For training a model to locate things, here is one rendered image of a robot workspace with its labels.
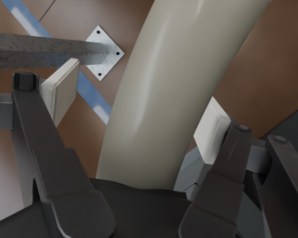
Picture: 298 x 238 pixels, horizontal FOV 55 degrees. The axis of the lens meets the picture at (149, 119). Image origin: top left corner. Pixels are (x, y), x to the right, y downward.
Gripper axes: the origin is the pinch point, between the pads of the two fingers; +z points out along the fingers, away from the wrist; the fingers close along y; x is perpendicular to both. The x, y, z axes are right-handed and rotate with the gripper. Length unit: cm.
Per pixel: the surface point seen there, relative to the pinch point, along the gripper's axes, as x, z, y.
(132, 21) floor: -4, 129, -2
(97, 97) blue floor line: -46, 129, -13
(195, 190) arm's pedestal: -49, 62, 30
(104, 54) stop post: -21, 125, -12
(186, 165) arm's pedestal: -64, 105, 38
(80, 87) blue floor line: -43, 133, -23
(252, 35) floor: 3, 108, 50
